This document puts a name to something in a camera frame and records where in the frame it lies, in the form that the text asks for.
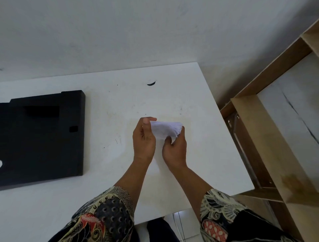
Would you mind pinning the person's right hand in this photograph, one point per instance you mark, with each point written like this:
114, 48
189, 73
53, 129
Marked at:
176, 152

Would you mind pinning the person's left hand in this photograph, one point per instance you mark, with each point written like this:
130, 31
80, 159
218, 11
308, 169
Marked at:
143, 145

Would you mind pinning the person's left thumb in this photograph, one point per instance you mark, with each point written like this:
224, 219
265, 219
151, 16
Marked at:
147, 128

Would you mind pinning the person's right thumb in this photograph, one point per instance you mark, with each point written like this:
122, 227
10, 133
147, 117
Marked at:
168, 141

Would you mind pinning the white paper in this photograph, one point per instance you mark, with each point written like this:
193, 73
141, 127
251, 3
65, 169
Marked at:
165, 130

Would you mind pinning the person's left forearm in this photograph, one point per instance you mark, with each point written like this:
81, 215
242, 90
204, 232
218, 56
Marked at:
130, 174

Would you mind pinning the person's right forearm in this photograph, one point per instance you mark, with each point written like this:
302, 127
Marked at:
193, 185

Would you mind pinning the small black scrap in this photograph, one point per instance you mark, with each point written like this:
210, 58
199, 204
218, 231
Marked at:
151, 83

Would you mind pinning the dark trousers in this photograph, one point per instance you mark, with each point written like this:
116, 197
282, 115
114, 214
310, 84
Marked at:
159, 230

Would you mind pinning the patterned batik shirt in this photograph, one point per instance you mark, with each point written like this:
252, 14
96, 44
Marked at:
104, 217

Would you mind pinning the black foam insert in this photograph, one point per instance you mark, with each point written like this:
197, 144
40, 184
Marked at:
39, 137

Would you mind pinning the wooden shelf unit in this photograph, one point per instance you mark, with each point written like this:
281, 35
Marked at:
276, 139

